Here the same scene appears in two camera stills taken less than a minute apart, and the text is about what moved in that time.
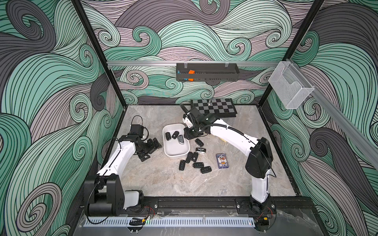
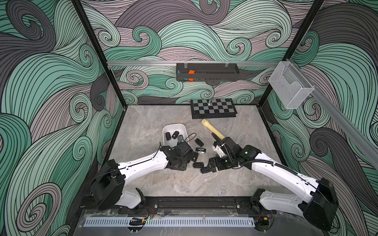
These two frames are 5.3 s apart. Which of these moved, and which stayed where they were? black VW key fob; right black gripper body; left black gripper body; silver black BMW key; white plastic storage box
Moved: left black gripper body; right black gripper body
Stayed: black VW key fob; silver black BMW key; white plastic storage box
